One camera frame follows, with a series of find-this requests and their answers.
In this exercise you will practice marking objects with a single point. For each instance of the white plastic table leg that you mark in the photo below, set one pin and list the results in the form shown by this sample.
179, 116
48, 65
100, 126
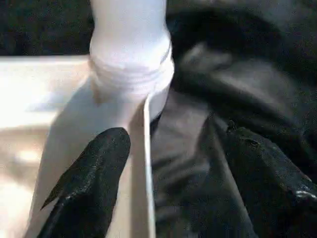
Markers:
128, 37

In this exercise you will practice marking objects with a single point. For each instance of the white plastic table top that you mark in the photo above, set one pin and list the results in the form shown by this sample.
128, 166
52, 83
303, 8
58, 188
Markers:
24, 86

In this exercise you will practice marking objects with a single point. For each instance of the black plastic mat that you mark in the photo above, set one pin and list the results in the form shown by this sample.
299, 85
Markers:
235, 86

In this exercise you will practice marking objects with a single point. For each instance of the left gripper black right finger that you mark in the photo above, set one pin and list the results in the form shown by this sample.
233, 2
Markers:
272, 178

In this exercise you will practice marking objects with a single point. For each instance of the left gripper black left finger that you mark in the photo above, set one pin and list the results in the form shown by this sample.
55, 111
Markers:
99, 173

